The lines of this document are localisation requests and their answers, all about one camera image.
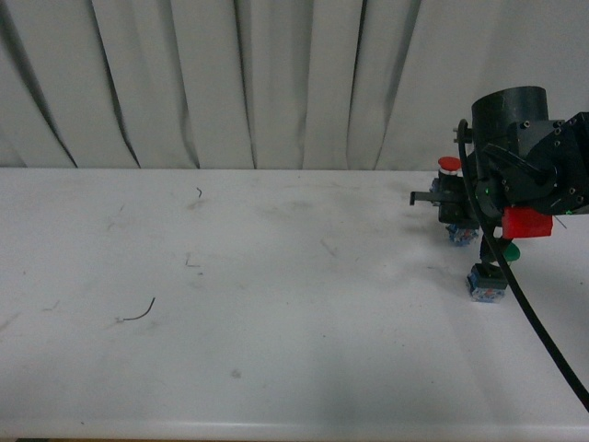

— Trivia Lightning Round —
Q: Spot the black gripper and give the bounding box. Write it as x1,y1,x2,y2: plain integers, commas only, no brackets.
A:
410,86,588,276

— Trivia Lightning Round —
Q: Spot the white curtain backdrop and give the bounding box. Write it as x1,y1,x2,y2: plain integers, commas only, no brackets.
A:
1,1,588,170

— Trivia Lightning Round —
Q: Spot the black cable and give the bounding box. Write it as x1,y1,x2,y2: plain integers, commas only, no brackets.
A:
456,118,589,413

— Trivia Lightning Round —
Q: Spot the red push button switch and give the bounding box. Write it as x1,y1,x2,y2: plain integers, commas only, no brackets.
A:
431,157,463,193

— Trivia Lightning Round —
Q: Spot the green push button switch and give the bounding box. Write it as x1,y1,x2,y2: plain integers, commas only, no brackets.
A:
467,260,508,303

